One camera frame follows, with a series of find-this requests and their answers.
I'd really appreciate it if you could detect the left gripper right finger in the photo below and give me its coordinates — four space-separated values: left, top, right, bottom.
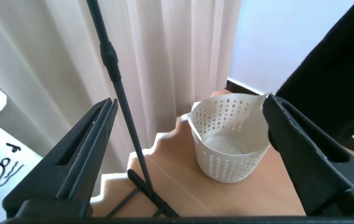
262 94 354 218

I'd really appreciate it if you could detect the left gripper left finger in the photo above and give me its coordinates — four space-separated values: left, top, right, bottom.
2 98 119 218

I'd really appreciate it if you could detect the black garment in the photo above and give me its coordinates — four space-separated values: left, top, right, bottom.
268 0 354 153

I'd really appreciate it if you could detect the white laundry basket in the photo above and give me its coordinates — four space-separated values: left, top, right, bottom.
187 93 272 184

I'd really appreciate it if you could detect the black clothes rack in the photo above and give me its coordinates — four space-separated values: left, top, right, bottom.
86 0 179 218

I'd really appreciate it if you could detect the beige curtain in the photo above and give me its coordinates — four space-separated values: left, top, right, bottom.
0 0 243 175

